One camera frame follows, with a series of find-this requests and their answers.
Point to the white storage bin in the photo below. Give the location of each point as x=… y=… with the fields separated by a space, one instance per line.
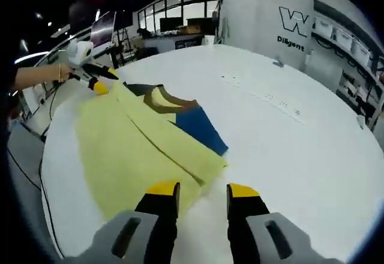
x=343 y=38
x=361 y=49
x=323 y=25

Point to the white cup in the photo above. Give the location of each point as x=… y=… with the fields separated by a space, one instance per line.
x=208 y=40

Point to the grey metal shelf rack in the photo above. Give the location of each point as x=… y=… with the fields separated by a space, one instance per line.
x=360 y=75

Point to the white desk with black legs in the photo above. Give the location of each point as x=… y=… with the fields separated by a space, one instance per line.
x=39 y=102

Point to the person's left hand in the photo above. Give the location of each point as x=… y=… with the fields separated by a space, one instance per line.
x=69 y=73

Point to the yellow garment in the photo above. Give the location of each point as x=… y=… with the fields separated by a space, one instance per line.
x=120 y=144

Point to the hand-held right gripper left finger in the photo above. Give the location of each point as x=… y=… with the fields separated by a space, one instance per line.
x=159 y=225

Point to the large dark display screen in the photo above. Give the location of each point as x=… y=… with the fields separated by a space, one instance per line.
x=103 y=30

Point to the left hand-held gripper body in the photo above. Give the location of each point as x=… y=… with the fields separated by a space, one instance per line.
x=81 y=52

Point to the black monitor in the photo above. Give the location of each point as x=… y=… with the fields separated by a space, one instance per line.
x=171 y=24

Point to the small grey object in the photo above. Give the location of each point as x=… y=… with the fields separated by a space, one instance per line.
x=277 y=61

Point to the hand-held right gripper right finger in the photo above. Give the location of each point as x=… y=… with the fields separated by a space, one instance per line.
x=243 y=225

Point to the black framed window wall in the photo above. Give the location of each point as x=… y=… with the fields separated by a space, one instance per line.
x=180 y=6

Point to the cardboard box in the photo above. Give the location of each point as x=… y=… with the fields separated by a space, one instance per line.
x=193 y=30

